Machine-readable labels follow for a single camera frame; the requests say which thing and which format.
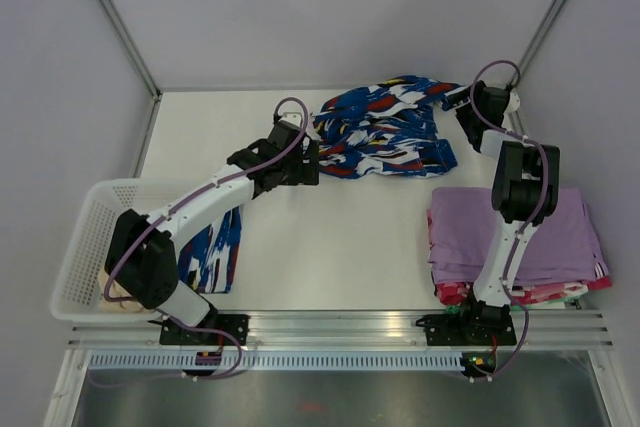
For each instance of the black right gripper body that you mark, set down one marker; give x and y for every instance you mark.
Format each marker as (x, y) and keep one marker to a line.
(460, 95)

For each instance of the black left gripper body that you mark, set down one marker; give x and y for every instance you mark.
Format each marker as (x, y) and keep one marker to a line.
(298, 173)

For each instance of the blue patterned trousers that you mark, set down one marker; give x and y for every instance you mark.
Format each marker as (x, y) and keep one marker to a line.
(387, 129)

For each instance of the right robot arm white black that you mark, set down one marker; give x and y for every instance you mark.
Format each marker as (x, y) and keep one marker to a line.
(523, 194)

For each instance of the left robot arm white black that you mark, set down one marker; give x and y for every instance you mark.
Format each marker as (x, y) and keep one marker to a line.
(142, 263)

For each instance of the pink patterned folded trousers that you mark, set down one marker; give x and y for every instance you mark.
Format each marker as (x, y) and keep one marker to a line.
(563, 261)

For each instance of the green folded garment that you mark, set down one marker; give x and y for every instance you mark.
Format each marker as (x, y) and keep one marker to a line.
(455, 309)

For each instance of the cream crumpled garment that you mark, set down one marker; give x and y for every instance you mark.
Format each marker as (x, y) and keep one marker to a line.
(116, 291)

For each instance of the white perforated plastic basket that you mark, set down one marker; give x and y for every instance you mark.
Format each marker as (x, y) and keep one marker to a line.
(77, 296)

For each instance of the left aluminium frame post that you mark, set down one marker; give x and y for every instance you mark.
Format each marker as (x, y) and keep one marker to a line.
(127, 43)

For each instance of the aluminium frame post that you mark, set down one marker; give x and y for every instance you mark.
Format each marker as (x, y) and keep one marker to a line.
(548, 21)
(127, 43)

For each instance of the aluminium mounting rail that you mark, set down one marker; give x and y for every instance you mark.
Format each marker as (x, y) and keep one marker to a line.
(549, 330)

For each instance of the right aluminium frame post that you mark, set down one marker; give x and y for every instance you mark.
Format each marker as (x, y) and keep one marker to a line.
(548, 21)

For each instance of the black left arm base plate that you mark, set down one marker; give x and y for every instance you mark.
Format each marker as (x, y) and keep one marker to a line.
(215, 330)

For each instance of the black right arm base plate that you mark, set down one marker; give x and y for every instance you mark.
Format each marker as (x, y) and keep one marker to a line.
(449, 330)

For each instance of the white slotted cable duct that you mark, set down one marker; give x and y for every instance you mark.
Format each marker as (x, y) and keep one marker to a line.
(290, 361)

